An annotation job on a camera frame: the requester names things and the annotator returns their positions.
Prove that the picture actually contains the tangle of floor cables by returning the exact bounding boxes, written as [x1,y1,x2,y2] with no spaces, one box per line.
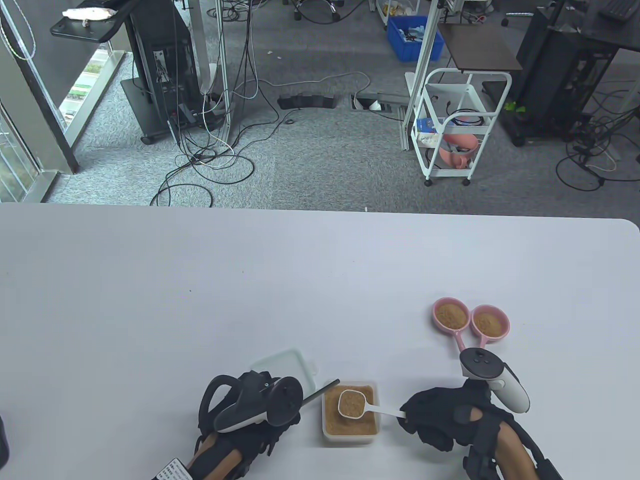
[556,80,640,192]
[150,0,373,207]

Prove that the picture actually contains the clear container lid green seal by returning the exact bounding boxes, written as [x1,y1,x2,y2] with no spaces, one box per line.
[250,348,319,396]

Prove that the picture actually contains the person's right hand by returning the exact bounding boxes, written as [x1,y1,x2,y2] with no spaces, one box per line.
[397,377,516,451]

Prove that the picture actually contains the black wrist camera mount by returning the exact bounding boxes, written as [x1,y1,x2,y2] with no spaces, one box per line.
[462,440,501,480]

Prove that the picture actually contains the person's left hand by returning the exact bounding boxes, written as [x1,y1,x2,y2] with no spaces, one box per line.
[192,370,303,480]

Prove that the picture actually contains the person's left forearm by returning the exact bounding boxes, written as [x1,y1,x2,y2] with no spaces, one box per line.
[192,432,243,480]

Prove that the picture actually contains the blue plastic bin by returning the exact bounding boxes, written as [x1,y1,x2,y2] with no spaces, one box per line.
[386,15,446,63]

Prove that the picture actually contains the grey disposable spoon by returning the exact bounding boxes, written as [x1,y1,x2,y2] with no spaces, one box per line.
[300,379,341,408]

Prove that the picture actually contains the black wrist band white label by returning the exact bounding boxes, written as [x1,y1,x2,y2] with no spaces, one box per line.
[530,452,566,480]
[152,457,193,480]

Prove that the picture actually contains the black computer rack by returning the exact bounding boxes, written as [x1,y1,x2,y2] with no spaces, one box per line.
[500,5,621,147]

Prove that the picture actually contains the pink handled ceramic dish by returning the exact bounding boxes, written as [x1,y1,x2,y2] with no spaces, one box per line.
[432,297,472,352]
[470,304,511,349]

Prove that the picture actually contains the grey floor socket box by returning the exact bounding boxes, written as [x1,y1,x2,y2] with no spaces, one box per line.
[351,91,408,113]

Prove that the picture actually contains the black wheeled equipment stand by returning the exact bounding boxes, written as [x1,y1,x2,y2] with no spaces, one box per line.
[120,0,231,146]

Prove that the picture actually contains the scooped brown sugar granules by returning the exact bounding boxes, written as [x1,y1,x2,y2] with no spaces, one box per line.
[341,391,366,416]
[473,310,503,336]
[435,303,468,331]

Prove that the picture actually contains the black tray shelf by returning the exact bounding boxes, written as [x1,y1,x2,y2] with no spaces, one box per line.
[50,7,131,42]

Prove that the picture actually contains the pink plastic basin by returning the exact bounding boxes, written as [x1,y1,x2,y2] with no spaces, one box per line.
[438,132,479,168]

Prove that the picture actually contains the black keyboard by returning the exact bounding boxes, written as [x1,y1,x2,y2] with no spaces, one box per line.
[597,0,640,22]

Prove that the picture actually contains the clear plastic sugar container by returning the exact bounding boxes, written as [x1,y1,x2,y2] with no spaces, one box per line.
[321,381,379,447]

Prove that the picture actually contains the white plastic coffee spoon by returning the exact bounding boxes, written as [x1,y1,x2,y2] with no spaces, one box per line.
[338,389,408,418]

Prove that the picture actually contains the office chair wheel base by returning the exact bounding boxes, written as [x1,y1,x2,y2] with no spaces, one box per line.
[291,0,346,23]

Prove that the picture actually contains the black power strip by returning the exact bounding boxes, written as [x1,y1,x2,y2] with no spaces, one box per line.
[277,93,338,110]

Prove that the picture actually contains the black desk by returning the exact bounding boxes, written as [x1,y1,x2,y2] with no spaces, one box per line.
[575,0,640,51]

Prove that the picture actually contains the white rolling cart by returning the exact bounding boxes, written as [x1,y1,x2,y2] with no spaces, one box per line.
[413,68,513,187]

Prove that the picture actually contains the brown top stand table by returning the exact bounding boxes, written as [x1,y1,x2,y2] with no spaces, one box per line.
[438,22,524,72]

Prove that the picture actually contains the black white hand controller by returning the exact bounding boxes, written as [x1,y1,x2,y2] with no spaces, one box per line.
[198,372,304,435]
[459,347,531,413]

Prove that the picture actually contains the white cloth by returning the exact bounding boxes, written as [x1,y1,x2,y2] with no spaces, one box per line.
[62,7,119,23]

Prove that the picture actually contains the person's right forearm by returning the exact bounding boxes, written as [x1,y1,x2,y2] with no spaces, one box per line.
[495,417,541,480]

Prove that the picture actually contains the silver metal frame post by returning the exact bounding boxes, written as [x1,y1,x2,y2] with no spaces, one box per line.
[216,0,232,146]
[400,0,443,151]

